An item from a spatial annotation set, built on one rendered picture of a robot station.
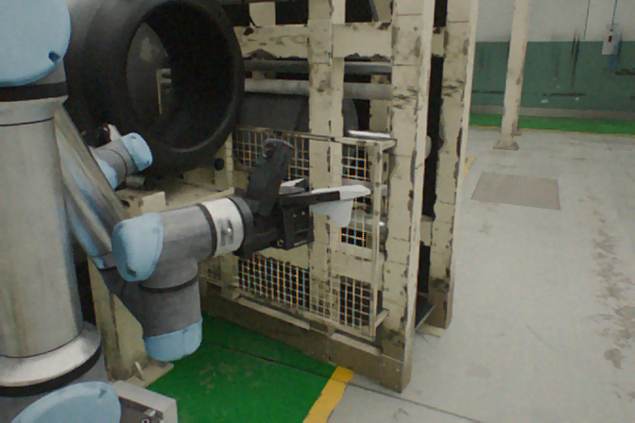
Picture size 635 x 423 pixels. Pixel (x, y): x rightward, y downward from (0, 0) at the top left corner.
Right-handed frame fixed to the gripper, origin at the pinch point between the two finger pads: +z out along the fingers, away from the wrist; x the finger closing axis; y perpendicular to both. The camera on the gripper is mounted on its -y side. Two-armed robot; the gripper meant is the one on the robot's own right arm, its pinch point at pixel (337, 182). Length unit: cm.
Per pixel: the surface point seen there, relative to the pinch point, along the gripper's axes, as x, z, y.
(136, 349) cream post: -128, 0, 77
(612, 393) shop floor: -5, 136, 107
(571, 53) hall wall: -338, 903, -57
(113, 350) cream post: -127, -8, 74
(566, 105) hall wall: -347, 905, 38
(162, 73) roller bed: -133, 29, -30
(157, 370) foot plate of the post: -127, 7, 89
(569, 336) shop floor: -32, 162, 103
